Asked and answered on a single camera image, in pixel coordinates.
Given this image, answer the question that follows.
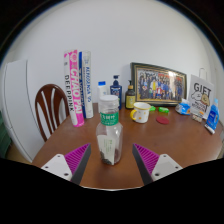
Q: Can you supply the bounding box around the pink and white shuttlecock tube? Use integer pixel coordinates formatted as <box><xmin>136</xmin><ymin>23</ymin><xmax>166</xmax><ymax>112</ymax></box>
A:
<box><xmin>63</xmin><ymin>49</ymin><xmax>86</xmax><ymax>128</ymax></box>

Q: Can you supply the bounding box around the white bottle with blue cap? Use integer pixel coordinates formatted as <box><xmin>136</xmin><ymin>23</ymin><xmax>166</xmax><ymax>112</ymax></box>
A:
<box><xmin>97</xmin><ymin>80</ymin><xmax>109</xmax><ymax>104</ymax></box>

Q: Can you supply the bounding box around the white paper gift bag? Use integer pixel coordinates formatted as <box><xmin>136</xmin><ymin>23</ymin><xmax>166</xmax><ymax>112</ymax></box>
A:
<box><xmin>187</xmin><ymin>68</ymin><xmax>215</xmax><ymax>118</ymax></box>

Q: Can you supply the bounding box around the framed group picture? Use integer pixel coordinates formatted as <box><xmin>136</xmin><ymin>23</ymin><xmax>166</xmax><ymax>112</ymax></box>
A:
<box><xmin>130</xmin><ymin>61</ymin><xmax>188</xmax><ymax>107</ymax></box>

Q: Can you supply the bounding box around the clear green-labelled drink bottle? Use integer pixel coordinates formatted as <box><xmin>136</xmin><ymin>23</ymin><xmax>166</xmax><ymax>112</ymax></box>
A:
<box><xmin>95</xmin><ymin>94</ymin><xmax>124</xmax><ymax>166</ymax></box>

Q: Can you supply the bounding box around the brown yellow-labelled pump bottle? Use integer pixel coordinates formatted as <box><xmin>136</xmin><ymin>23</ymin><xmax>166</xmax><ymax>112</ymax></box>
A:
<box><xmin>124</xmin><ymin>79</ymin><xmax>137</xmax><ymax>110</ymax></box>

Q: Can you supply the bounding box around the white mug with yellow handle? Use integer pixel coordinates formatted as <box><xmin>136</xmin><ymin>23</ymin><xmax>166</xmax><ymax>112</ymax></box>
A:
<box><xmin>129</xmin><ymin>101</ymin><xmax>152</xmax><ymax>124</ymax></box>

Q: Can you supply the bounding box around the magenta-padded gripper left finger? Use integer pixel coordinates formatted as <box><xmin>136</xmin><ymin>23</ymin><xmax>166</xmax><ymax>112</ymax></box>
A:
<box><xmin>40</xmin><ymin>143</ymin><xmax>92</xmax><ymax>185</ymax></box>

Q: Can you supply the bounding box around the flat round red coaster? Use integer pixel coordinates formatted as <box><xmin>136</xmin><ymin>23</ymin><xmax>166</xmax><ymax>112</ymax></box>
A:
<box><xmin>155</xmin><ymin>115</ymin><xmax>170</xmax><ymax>126</ymax></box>

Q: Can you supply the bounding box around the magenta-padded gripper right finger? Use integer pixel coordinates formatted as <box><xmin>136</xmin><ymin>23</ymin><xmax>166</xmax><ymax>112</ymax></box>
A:
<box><xmin>132</xmin><ymin>143</ymin><xmax>184</xmax><ymax>186</ymax></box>

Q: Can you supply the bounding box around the small colourful packet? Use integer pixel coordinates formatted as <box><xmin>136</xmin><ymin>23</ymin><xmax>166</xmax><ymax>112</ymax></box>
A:
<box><xmin>190</xmin><ymin>112</ymin><xmax>204</xmax><ymax>123</ymax></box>

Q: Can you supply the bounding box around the blue tissue pack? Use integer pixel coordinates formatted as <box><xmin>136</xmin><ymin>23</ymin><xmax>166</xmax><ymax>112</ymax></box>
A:
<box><xmin>175</xmin><ymin>98</ymin><xmax>192</xmax><ymax>116</ymax></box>

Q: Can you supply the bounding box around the blue liquid bottle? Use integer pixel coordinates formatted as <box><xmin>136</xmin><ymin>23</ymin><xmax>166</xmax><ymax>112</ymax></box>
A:
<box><xmin>204</xmin><ymin>98</ymin><xmax>221</xmax><ymax>135</ymax></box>

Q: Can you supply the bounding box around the dark blue pump bottle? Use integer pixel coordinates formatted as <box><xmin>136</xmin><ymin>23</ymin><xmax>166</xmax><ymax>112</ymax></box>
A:
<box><xmin>109</xmin><ymin>74</ymin><xmax>123</xmax><ymax>111</ymax></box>

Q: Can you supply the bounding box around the dark wooden chair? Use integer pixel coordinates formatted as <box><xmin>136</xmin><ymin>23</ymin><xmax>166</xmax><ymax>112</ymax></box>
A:
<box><xmin>34</xmin><ymin>83</ymin><xmax>71</xmax><ymax>143</ymax></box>

